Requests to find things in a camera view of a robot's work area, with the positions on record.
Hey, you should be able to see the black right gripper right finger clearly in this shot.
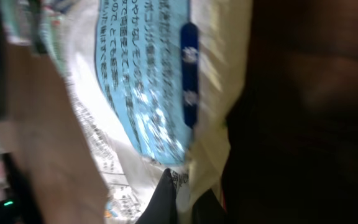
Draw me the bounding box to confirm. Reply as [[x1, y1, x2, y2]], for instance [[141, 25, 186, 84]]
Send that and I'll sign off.
[[192, 189, 227, 224]]

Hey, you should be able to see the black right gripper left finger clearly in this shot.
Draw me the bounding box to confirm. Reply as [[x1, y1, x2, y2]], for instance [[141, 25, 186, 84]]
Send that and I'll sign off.
[[136, 169, 178, 224]]

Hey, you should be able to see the yellow printed bag pack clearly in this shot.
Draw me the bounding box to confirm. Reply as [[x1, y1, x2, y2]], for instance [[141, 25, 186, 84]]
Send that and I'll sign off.
[[0, 0, 253, 223]]

